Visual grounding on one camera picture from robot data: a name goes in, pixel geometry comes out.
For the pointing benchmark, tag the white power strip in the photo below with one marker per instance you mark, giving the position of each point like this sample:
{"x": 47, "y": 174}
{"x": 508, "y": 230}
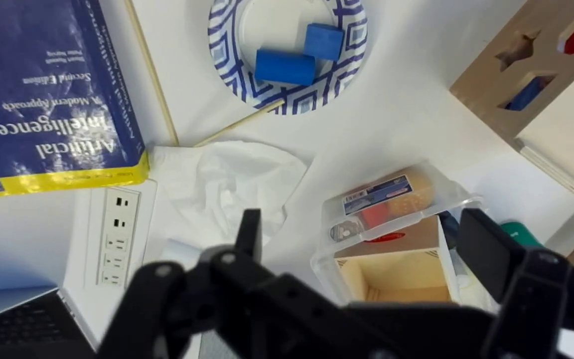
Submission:
{"x": 116, "y": 234}

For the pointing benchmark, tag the blue cylinder block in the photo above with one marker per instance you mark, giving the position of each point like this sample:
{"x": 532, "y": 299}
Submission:
{"x": 285, "y": 67}

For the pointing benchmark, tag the green object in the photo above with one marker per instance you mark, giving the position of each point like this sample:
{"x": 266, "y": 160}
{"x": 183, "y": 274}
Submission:
{"x": 518, "y": 233}

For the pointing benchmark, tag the blue and yellow book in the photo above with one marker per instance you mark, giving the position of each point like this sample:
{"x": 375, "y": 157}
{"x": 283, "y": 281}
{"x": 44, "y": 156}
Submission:
{"x": 43, "y": 89}

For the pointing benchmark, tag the silver laptop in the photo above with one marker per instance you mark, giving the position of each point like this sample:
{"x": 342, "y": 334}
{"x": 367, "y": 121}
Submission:
{"x": 18, "y": 324}

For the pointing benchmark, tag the thin wooden stick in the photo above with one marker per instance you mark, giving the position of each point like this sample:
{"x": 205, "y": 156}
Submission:
{"x": 239, "y": 124}
{"x": 153, "y": 75}

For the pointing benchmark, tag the orange packet with blue label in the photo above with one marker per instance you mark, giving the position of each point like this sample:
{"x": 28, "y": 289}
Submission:
{"x": 391, "y": 194}

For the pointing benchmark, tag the wooden shape sorter box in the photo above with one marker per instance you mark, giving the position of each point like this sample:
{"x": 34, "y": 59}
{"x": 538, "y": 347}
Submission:
{"x": 551, "y": 114}

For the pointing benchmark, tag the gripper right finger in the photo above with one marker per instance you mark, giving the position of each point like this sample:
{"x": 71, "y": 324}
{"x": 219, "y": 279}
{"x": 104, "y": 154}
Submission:
{"x": 531, "y": 294}

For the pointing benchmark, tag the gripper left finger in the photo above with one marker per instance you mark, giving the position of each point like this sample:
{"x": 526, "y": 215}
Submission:
{"x": 172, "y": 309}

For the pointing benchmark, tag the open wooden box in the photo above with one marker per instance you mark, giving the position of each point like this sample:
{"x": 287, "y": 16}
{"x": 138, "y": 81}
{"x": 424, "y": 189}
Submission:
{"x": 401, "y": 269}

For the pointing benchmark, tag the blue patterned paper plate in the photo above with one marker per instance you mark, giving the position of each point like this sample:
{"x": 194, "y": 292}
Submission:
{"x": 347, "y": 65}

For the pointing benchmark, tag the blue shape block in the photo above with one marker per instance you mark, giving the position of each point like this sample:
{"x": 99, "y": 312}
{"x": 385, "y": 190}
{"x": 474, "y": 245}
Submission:
{"x": 525, "y": 94}

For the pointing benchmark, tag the blue cube block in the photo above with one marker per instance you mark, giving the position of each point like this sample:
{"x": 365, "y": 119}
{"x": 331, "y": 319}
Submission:
{"x": 323, "y": 42}

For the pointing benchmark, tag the clear plastic container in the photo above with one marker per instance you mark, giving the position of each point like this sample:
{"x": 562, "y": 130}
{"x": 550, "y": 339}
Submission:
{"x": 416, "y": 209}

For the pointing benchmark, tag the white wipe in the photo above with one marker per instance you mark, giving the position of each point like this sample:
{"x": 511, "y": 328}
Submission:
{"x": 217, "y": 184}

